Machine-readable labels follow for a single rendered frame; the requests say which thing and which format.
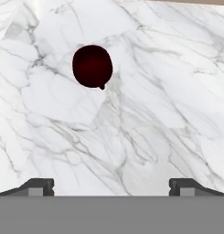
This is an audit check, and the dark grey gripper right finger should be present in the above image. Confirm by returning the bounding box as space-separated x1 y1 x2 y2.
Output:
168 177 224 197

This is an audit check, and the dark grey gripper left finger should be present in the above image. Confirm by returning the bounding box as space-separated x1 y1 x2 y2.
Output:
0 177 56 197

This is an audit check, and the dark red mug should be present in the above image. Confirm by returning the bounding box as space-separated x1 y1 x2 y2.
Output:
71 44 113 90

